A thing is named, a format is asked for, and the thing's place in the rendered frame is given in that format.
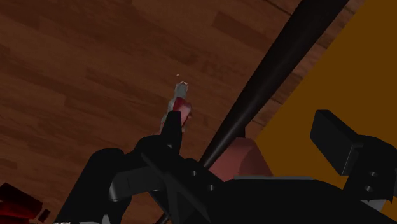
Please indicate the long black bar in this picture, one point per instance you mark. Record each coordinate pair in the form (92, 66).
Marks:
(279, 62)

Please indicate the pink rounded block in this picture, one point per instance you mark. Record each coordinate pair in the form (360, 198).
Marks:
(242, 158)

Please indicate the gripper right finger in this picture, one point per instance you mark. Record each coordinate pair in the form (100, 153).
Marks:
(336, 141)

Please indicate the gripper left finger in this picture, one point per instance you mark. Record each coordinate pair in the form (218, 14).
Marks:
(173, 161)

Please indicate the grey and red figure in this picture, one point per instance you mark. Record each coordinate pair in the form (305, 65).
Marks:
(181, 93)

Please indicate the red robot stand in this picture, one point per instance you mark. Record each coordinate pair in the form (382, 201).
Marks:
(17, 203)

